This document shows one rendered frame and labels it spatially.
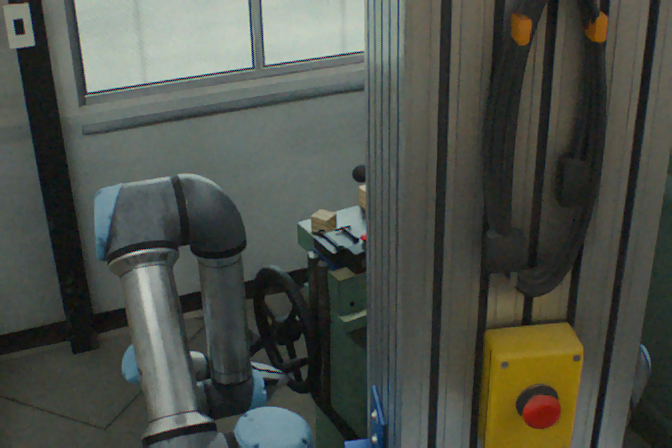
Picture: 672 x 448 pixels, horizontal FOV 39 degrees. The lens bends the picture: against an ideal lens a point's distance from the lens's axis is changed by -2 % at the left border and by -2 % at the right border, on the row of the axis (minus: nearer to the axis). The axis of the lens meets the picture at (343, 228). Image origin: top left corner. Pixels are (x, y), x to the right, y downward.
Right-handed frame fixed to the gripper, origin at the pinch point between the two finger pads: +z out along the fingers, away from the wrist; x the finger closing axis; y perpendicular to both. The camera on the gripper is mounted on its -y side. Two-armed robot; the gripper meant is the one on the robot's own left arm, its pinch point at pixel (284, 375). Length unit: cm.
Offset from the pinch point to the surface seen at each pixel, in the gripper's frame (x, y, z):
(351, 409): -13.4, 12.7, 34.5
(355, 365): -11.5, 0.2, 27.5
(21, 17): -140, -33, -34
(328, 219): -29.4, -27.2, 16.2
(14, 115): -151, -1, -21
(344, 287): -1.5, -21.2, 5.6
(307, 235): -33.0, -21.1, 15.2
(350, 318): 0.0, -15.4, 9.5
